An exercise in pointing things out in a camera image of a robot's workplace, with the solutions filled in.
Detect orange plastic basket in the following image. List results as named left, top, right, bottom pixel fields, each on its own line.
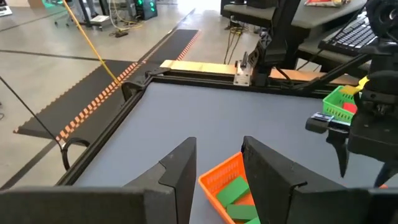
left=198, top=151, right=261, bottom=224

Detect black backlit keyboard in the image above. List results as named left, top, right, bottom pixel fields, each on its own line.
left=317, top=14, right=379, bottom=57

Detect red wooden cube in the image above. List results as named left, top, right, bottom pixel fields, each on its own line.
left=343, top=102, right=358, bottom=114

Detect black metal table frame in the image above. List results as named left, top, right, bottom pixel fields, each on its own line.
left=55, top=67, right=368, bottom=187

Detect black diagonal frame brace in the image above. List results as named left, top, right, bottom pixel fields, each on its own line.
left=292, top=53, right=373, bottom=91

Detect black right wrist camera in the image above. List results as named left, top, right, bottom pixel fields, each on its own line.
left=360, top=0, right=398, bottom=71

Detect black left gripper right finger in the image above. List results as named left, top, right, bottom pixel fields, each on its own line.
left=241, top=135, right=371, bottom=224

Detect dark grey desk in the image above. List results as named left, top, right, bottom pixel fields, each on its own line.
left=291, top=0, right=369, bottom=30

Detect colourful snack bag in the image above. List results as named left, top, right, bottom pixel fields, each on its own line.
left=303, top=0, right=351, bottom=8

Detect black hazard-striped floor mat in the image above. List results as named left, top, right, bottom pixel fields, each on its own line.
left=14, top=58, right=139, bottom=147
left=63, top=29, right=200, bottom=149

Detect dark green rectangular block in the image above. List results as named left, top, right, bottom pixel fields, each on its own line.
left=226, top=203, right=259, bottom=222

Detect green rectangular wooden block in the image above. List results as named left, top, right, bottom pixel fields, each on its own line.
left=216, top=175, right=251, bottom=208

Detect white rolling stand base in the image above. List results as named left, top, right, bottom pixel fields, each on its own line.
left=89, top=14, right=111, bottom=24

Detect black computer green lights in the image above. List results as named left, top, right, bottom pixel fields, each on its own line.
left=132, top=0, right=159, bottom=21

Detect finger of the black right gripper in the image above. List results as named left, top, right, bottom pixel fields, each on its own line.
left=373, top=161, right=398, bottom=189
left=325, top=131, right=351, bottom=179

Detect yellow cable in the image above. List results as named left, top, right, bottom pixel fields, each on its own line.
left=61, top=0, right=123, bottom=86

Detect silver metal bracket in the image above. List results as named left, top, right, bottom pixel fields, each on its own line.
left=233, top=60, right=252, bottom=87

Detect green plastic basket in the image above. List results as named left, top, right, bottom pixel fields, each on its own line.
left=322, top=85, right=360, bottom=124

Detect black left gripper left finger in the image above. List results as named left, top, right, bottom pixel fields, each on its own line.
left=123, top=136, right=198, bottom=224

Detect light wooden side board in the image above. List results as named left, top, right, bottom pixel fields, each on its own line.
left=159, top=58, right=360, bottom=87

